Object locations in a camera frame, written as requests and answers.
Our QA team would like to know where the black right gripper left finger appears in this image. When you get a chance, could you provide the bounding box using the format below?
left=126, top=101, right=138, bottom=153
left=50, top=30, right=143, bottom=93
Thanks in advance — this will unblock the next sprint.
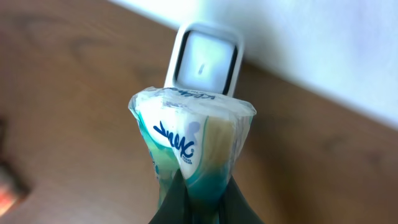
left=149, top=170, right=192, bottom=224

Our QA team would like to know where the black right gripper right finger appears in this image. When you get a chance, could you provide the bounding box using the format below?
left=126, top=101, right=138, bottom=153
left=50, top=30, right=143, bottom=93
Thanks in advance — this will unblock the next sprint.
left=218, top=177, right=264, bottom=224

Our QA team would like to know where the teal candy packet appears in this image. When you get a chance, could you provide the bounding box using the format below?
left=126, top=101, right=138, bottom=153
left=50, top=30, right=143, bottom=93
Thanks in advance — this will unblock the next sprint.
left=128, top=87, right=257, bottom=223

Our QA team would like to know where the white barcode scanner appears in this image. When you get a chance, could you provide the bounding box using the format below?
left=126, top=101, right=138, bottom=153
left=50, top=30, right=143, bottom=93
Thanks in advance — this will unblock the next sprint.
left=164, top=21, right=244, bottom=97

